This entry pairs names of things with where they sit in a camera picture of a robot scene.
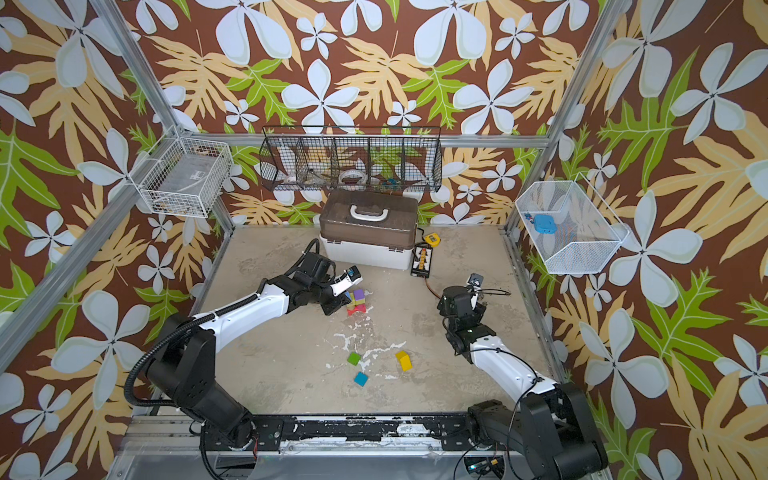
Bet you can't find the red wood block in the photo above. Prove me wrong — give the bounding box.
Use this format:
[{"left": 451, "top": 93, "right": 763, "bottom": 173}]
[{"left": 347, "top": 305, "right": 367, "bottom": 316}]

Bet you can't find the yellow wood block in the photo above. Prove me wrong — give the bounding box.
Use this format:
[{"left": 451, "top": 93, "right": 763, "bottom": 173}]
[{"left": 395, "top": 351, "right": 413, "bottom": 372}]

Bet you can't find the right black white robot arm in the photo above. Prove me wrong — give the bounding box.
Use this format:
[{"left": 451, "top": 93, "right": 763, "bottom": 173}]
[{"left": 437, "top": 282, "right": 609, "bottom": 479}]

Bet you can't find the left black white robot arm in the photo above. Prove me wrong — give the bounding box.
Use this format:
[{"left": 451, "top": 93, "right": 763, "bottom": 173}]
[{"left": 124, "top": 250, "right": 362, "bottom": 449}]

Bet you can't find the teal wood cube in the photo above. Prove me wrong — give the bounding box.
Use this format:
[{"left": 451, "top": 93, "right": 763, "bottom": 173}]
[{"left": 354, "top": 372, "right": 369, "bottom": 386}]

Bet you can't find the black battery pack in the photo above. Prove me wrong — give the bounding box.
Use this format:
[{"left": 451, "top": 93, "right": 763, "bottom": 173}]
[{"left": 410, "top": 245, "right": 433, "bottom": 279}]

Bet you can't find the brown lid storage box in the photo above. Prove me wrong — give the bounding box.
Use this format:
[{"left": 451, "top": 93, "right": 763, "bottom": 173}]
[{"left": 320, "top": 190, "right": 418, "bottom": 270}]

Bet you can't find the yellow connector plug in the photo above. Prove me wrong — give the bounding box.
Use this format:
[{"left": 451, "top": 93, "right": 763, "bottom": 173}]
[{"left": 423, "top": 233, "right": 441, "bottom": 248}]

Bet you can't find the blue object in basket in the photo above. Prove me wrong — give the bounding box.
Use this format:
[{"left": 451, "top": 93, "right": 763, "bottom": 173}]
[{"left": 533, "top": 214, "right": 557, "bottom": 235}]

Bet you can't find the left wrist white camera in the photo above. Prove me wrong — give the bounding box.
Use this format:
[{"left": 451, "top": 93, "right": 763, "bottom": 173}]
[{"left": 330, "top": 265, "right": 362, "bottom": 297}]

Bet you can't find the wrist white camera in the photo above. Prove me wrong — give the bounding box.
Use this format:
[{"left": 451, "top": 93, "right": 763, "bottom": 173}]
[
  {"left": 330, "top": 265, "right": 362, "bottom": 297},
  {"left": 467, "top": 273, "right": 484, "bottom": 291}
]

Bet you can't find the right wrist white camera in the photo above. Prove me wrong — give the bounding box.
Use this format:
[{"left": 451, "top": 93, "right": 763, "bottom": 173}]
[{"left": 467, "top": 273, "right": 484, "bottom": 291}]

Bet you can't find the black wire basket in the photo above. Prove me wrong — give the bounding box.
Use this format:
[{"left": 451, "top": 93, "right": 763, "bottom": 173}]
[{"left": 257, "top": 126, "right": 444, "bottom": 194}]

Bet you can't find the white wire basket right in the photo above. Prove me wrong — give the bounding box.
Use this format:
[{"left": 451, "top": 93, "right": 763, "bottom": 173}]
[{"left": 515, "top": 174, "right": 631, "bottom": 276}]

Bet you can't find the white wire basket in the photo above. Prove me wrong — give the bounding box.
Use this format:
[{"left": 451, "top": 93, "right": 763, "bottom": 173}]
[
  {"left": 515, "top": 174, "right": 631, "bottom": 276},
  {"left": 131, "top": 127, "right": 233, "bottom": 218}
]

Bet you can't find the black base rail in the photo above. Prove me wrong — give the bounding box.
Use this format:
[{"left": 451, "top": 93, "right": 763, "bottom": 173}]
[{"left": 197, "top": 413, "right": 523, "bottom": 452}]

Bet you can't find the white wire basket left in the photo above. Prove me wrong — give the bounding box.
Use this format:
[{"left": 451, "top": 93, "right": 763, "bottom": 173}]
[{"left": 131, "top": 127, "right": 233, "bottom": 218}]

